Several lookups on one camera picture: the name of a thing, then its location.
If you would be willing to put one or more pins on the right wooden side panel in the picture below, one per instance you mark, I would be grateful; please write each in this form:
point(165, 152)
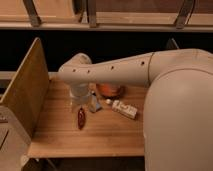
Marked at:
point(171, 44)

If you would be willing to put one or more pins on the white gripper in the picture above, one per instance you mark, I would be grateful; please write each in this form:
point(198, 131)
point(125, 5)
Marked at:
point(80, 95)

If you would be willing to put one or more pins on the wooden side panel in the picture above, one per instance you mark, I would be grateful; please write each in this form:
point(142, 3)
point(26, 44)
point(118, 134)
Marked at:
point(171, 44)
point(22, 101)

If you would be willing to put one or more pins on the upper wooden shelf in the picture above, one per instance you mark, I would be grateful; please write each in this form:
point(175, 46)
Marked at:
point(108, 15)

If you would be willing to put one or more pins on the white bottle with cap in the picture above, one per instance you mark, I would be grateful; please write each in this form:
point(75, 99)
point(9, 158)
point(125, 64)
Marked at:
point(124, 109)

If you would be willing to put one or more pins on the left wooden side panel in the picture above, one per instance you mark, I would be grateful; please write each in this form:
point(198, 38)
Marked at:
point(22, 101)

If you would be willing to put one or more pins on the blue grey box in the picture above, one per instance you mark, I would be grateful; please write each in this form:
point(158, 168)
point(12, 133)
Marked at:
point(94, 104)

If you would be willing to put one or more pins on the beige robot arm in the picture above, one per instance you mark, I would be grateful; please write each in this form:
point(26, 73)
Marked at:
point(178, 108)

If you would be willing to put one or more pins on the dark red toy boat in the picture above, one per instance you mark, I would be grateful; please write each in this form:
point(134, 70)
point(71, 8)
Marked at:
point(81, 118)

